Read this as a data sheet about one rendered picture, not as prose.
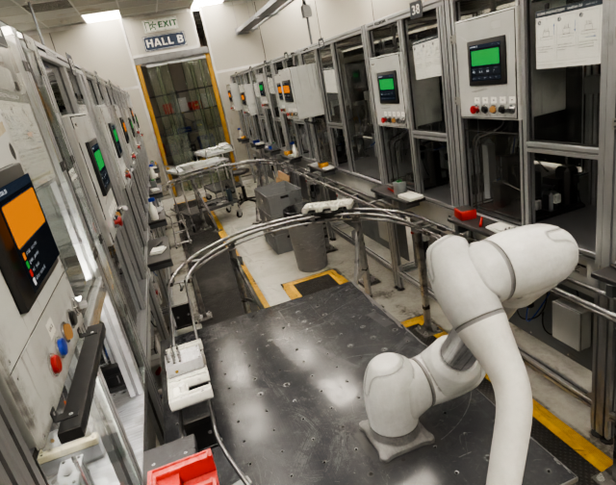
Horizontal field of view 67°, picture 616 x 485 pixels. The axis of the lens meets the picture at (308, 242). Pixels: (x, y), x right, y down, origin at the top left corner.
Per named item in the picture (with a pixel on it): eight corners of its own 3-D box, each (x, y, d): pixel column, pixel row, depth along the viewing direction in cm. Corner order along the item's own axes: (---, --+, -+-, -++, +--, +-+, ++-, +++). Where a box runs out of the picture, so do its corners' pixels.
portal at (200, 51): (240, 181, 957) (207, 45, 869) (173, 197, 924) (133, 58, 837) (239, 181, 966) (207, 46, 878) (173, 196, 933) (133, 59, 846)
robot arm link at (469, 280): (469, 318, 83) (530, 295, 87) (423, 233, 91) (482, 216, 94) (443, 338, 95) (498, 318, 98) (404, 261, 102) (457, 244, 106)
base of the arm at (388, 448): (400, 399, 161) (398, 386, 160) (436, 442, 141) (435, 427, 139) (352, 418, 157) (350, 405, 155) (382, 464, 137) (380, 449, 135)
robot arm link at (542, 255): (401, 369, 156) (457, 347, 161) (425, 415, 147) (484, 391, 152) (474, 222, 95) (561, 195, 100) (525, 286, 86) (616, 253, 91)
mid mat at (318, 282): (380, 310, 359) (380, 308, 358) (314, 332, 346) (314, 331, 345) (334, 268, 450) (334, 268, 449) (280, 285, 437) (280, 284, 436)
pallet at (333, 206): (303, 221, 342) (300, 208, 338) (308, 215, 354) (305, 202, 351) (352, 216, 332) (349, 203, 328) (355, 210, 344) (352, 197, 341)
